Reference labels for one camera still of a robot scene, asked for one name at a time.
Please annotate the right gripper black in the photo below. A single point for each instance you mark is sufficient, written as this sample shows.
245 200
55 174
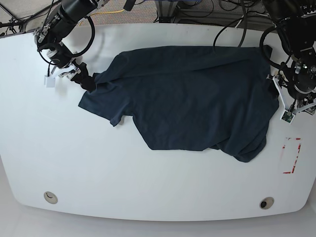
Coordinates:
62 57

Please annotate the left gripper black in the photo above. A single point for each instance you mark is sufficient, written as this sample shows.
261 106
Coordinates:
303 82

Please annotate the dark navy T-shirt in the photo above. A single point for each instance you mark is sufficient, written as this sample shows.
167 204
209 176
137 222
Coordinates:
189 97

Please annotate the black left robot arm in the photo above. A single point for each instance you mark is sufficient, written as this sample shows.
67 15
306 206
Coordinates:
295 23

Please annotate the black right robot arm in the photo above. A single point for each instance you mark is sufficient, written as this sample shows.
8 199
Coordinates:
58 24

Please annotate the red tape rectangle marking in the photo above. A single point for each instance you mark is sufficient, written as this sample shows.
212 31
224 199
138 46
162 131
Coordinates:
289 154

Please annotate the black tripod legs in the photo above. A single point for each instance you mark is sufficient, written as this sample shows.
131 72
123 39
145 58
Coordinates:
18 24

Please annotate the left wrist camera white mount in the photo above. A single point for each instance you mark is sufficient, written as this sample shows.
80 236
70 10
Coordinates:
289 112

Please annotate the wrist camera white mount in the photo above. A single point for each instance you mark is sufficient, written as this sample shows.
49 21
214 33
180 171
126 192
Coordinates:
67 72
289 112

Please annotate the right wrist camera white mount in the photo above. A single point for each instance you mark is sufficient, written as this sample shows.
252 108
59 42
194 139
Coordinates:
67 72

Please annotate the aluminium frame stand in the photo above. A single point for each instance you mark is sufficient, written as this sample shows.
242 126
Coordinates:
167 11

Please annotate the left table cable grommet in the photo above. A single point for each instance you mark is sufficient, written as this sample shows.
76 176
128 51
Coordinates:
50 197

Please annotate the table cable grommet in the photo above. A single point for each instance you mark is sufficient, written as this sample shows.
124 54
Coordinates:
50 197
266 203

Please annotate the right table cable grommet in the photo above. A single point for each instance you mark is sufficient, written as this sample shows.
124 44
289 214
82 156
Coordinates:
266 203

